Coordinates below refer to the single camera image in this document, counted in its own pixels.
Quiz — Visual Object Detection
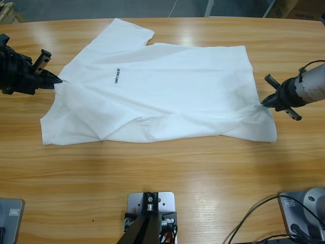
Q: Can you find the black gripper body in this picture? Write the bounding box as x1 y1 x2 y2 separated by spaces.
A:
0 47 52 96
265 74 307 121

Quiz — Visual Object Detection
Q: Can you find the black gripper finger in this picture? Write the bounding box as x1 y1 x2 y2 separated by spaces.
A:
261 93 279 106
263 100 279 110
42 71 63 83
38 79 63 89

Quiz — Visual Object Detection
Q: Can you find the white t-shirt with black logo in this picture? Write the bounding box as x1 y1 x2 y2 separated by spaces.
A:
40 17 278 147

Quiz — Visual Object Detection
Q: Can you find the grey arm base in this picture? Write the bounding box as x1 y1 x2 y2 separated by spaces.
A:
0 199 25 244
278 187 325 241

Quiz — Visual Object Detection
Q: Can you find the wooden pallet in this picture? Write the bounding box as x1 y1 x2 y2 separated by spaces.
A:
0 2 25 25

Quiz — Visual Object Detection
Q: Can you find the tan cardboard box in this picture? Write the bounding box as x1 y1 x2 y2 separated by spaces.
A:
269 0 300 19

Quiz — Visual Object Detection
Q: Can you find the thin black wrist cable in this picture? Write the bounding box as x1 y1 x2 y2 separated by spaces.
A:
299 59 325 75

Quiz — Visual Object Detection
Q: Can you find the white metal frame leg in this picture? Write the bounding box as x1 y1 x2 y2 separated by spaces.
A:
204 0 216 17
263 0 277 18

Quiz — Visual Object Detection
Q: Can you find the long black base cable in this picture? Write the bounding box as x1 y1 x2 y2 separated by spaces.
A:
227 194 325 244

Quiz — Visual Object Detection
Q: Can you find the black plug with cable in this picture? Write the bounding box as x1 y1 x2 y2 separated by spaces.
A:
290 223 314 241

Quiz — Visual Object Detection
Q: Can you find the thin white floor cable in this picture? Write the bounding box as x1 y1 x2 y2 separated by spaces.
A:
169 0 179 17

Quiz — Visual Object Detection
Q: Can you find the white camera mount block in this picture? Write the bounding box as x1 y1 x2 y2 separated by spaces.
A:
126 192 178 244

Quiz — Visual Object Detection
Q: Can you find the dark camera post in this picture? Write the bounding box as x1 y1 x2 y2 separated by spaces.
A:
118 192 163 244

